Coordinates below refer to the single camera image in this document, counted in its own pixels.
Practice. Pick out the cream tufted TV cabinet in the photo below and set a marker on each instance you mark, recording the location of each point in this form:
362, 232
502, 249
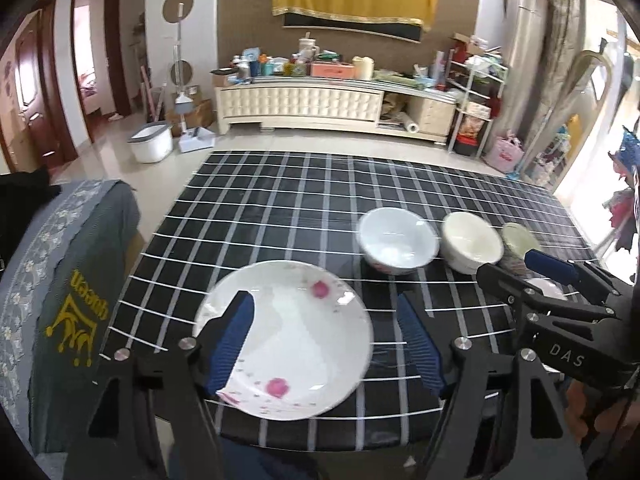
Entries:
300, 102

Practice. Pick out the white paper roll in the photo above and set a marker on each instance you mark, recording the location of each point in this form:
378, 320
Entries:
408, 126

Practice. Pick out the brown wooden door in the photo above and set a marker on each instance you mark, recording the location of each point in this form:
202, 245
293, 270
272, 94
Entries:
30, 95

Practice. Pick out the pale green bowl dark rim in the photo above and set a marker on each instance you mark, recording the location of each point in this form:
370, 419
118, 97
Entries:
517, 240

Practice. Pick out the black cloth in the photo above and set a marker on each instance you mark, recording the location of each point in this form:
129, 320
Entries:
20, 200

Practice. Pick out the white plastic basin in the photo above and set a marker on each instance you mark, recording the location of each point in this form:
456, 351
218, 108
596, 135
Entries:
150, 142

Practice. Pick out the brown door frame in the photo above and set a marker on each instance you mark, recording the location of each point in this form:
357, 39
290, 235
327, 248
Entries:
112, 60

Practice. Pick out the black television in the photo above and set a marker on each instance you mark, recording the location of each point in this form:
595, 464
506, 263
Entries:
350, 28

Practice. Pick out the white mop bucket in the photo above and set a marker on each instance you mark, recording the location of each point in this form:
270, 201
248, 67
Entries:
197, 141

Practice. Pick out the cream bowl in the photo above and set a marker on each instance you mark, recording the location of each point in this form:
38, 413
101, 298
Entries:
470, 245

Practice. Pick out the pink bag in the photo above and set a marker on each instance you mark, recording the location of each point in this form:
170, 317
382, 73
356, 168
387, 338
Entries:
505, 155

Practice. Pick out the person's right hand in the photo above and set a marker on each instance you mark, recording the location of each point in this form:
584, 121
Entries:
595, 412

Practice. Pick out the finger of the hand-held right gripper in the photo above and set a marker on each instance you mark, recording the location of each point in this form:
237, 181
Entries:
550, 266
510, 285

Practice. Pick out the black checked tablecloth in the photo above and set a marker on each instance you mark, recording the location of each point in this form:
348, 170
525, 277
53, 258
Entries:
300, 210

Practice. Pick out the hanging colourful clothes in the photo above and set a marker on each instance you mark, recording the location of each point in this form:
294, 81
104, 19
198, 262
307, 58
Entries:
625, 200

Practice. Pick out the clutter of bottles and boxes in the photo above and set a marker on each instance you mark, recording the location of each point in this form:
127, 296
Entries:
320, 67

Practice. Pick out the patterned curtain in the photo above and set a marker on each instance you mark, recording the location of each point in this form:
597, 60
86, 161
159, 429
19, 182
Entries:
565, 60

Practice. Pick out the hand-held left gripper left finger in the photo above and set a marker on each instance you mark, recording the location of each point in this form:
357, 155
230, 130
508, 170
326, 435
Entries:
234, 342

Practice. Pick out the white bowl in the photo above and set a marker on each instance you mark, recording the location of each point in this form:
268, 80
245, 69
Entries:
395, 240

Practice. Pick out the round grey wall disc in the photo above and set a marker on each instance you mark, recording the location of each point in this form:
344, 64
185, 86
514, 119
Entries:
172, 2
186, 72

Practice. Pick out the white plate pink flower print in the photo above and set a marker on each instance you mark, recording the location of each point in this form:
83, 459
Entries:
305, 345

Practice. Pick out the white flat mop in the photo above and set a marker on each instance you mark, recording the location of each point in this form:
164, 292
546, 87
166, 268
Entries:
179, 60

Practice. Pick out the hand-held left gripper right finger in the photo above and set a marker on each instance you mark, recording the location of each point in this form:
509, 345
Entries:
421, 347

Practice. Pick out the silver covered standing air conditioner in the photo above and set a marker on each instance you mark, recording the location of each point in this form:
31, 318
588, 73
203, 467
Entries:
525, 50

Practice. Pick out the cardboard box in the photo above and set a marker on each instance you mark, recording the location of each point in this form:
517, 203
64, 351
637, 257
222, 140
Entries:
200, 112

